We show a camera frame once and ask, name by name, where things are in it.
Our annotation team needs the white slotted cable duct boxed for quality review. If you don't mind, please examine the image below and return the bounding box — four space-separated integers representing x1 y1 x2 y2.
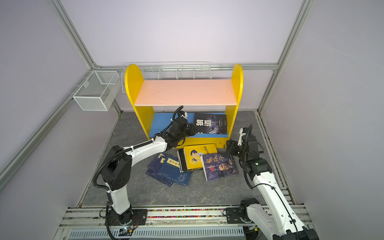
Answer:
67 226 245 240

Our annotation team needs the lower dark blue booklet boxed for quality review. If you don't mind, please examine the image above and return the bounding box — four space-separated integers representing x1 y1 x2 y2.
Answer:
146 153 174 187

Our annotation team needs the top dark blue booklet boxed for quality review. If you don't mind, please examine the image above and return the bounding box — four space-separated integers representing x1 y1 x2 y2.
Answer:
158 156 192 187

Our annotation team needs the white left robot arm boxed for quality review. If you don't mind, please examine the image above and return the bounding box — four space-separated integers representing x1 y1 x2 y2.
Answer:
92 111 196 225

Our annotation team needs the purple portrait cover book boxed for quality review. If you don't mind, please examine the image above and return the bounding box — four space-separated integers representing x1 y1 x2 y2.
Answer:
201 153 239 182

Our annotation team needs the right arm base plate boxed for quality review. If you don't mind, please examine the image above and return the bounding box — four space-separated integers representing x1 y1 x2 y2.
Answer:
222 207 249 224

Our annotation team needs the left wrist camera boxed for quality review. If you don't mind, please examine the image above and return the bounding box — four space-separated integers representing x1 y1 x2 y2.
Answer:
177 111 188 119

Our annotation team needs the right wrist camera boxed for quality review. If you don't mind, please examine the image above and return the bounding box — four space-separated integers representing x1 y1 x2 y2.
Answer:
238 128 249 147

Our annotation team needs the white mesh wire basket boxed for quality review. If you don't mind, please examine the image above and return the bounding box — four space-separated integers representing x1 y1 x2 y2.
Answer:
73 70 121 112

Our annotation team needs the dark blue booklet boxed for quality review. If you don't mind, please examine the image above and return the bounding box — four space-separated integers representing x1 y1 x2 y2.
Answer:
146 153 174 187
158 156 192 187

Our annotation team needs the black wolf cover book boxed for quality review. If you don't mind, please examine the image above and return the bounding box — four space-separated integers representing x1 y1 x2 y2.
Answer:
193 113 228 135

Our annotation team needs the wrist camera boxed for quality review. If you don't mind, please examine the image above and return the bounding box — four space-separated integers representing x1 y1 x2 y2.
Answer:
177 111 188 119
238 128 249 147

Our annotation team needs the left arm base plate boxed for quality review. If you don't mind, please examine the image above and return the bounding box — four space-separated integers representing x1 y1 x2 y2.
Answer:
106 209 148 226

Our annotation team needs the yellow wooden bookshelf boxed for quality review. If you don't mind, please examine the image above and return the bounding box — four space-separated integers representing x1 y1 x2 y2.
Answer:
124 64 244 149

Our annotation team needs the green circuit board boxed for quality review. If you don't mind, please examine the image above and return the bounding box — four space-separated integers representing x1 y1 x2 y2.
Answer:
118 228 133 237

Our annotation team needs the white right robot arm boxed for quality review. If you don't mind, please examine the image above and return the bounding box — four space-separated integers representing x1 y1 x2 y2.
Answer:
226 132 319 240

